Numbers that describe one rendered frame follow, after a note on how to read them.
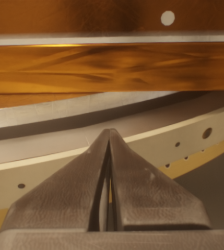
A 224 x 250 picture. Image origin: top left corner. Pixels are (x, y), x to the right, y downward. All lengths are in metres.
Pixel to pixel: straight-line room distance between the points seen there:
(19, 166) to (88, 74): 0.10
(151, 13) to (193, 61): 0.06
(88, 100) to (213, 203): 0.26
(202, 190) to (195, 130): 0.14
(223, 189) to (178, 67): 0.24
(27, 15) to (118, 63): 0.08
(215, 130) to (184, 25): 0.13
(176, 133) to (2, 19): 0.18
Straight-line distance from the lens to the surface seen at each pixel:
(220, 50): 0.23
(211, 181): 0.38
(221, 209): 0.42
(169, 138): 0.23
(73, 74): 0.22
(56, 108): 0.22
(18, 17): 0.21
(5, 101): 0.23
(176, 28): 0.21
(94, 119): 0.25
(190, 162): 0.34
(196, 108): 0.27
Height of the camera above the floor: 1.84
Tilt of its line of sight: 34 degrees down
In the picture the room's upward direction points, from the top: 1 degrees counter-clockwise
